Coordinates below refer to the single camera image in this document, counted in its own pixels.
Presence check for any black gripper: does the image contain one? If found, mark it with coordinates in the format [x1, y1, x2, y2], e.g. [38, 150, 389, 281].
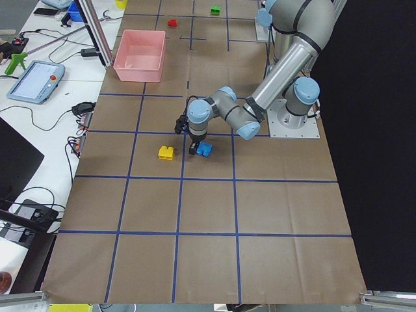
[188, 128, 207, 155]

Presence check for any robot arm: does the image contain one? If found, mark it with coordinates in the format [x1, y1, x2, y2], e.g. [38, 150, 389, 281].
[175, 1, 336, 155]

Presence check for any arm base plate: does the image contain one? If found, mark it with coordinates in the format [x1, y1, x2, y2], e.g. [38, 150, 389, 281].
[267, 99, 320, 139]
[255, 23, 269, 43]

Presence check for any green handled grabber tool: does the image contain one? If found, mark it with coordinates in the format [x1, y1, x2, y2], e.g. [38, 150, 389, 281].
[5, 52, 27, 75]

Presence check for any aluminium frame post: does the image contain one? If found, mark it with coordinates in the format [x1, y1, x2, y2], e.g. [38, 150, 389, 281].
[74, 0, 113, 68]

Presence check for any blue plastic bin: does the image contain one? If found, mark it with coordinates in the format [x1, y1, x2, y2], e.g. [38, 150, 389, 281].
[67, 1, 83, 22]

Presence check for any black power adapter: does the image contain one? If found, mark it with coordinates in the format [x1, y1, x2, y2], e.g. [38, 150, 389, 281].
[80, 48, 98, 58]

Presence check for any green toy block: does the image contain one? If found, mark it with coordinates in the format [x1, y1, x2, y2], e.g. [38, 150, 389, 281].
[210, 5, 221, 16]

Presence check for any blue toy block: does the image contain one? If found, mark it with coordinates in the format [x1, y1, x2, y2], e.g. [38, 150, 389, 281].
[196, 142, 213, 157]

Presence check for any yellow toy block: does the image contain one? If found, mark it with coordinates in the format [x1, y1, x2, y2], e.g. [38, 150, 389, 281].
[158, 146, 174, 161]

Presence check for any pink plastic box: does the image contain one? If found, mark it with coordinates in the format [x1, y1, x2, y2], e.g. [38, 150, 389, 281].
[113, 29, 166, 83]

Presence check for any red toy block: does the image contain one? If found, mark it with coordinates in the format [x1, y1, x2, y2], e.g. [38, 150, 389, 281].
[167, 19, 177, 27]

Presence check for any teach pendant tablet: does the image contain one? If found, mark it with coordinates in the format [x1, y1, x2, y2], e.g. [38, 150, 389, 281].
[6, 60, 66, 104]

